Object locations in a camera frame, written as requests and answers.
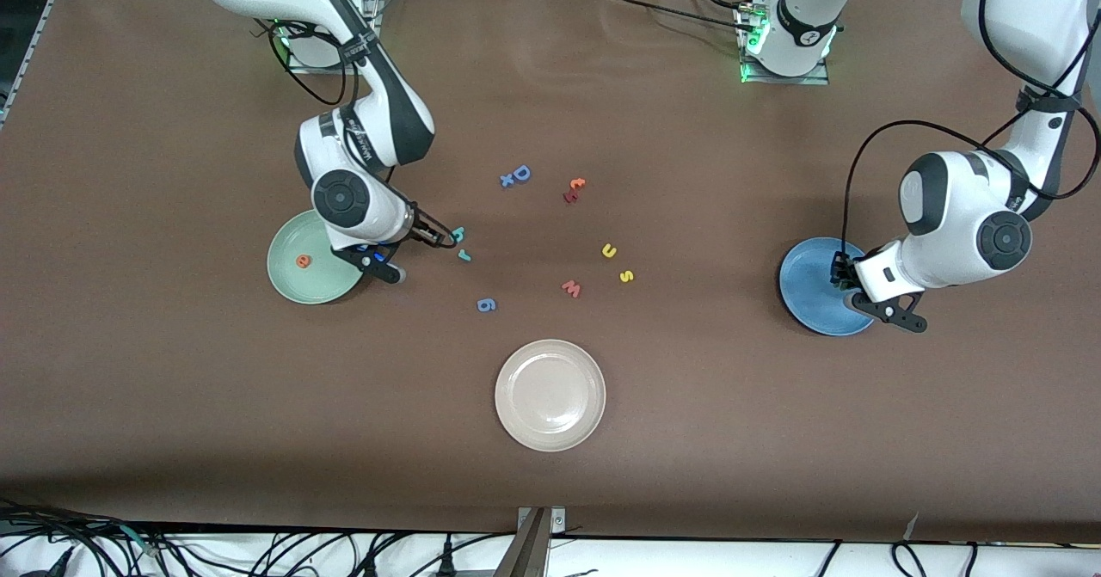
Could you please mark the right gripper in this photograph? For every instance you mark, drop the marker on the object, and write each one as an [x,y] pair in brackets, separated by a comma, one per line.
[422,231]

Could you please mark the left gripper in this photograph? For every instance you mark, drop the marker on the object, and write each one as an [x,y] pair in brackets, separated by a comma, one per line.
[841,273]

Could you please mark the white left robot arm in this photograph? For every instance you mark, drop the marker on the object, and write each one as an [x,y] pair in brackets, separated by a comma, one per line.
[955,207]

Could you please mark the blue plate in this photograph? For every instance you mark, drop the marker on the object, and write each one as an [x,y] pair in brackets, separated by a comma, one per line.
[808,302]

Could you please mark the blue foam letter D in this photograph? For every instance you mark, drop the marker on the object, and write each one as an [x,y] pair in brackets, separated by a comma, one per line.
[515,173]

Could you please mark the pink foam letter w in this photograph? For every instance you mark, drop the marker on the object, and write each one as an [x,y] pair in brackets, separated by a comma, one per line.
[571,289]

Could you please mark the pale green plate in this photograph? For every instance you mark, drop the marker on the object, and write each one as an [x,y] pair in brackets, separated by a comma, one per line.
[292,285]

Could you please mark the beige plate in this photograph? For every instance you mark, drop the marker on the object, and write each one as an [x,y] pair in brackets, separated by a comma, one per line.
[550,396]

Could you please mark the brown table cover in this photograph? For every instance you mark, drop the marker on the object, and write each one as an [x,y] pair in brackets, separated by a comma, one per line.
[688,474]

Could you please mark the white paper tag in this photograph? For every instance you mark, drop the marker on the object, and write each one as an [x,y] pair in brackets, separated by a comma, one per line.
[913,527]

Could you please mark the aluminium profile beam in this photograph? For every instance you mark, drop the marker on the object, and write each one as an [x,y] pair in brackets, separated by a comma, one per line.
[525,551]

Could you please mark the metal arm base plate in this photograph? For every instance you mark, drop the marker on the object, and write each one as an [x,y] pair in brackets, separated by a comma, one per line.
[787,81]
[373,44]

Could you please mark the metal bracket plate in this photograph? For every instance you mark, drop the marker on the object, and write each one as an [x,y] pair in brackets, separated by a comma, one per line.
[557,521]

